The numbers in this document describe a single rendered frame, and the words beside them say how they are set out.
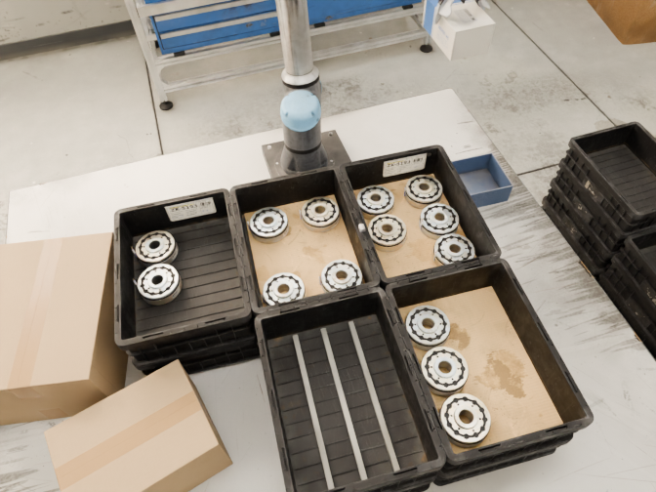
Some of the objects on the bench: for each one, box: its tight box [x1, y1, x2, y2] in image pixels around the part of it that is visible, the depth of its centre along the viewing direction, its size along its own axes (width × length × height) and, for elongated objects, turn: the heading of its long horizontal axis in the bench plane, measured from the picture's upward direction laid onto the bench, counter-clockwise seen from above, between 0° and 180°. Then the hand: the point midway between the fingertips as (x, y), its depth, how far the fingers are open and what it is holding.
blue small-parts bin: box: [451, 152, 513, 208], centre depth 161 cm, size 20×15×7 cm
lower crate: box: [433, 437, 573, 486], centre depth 121 cm, size 40×30×12 cm
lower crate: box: [132, 316, 261, 376], centre depth 137 cm, size 40×30×12 cm
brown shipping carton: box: [44, 359, 233, 492], centre depth 112 cm, size 30×22×16 cm
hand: (457, 18), depth 148 cm, fingers closed on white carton, 14 cm apart
